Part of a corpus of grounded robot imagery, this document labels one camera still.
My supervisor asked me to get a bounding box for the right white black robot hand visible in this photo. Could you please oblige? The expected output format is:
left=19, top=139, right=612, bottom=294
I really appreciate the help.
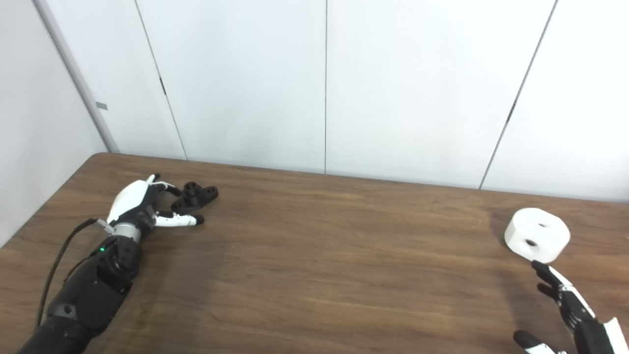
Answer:
left=513, top=260, right=629, bottom=354

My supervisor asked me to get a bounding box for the round white piece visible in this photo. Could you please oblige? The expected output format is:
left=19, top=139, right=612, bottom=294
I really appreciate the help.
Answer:
left=504, top=207, right=571, bottom=264

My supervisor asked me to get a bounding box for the black flanged holder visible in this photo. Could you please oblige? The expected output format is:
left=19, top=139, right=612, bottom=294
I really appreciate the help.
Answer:
left=171, top=181, right=220, bottom=215

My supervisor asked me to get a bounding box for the grey wall corner trim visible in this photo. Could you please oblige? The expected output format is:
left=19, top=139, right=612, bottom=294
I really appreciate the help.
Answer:
left=33, top=0, right=120, bottom=153

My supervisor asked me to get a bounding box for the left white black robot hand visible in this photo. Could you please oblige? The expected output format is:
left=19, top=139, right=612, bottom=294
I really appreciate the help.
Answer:
left=106, top=174, right=205, bottom=232

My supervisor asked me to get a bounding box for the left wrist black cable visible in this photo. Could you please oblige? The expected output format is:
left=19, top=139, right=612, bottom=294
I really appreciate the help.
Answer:
left=35, top=218, right=107, bottom=331

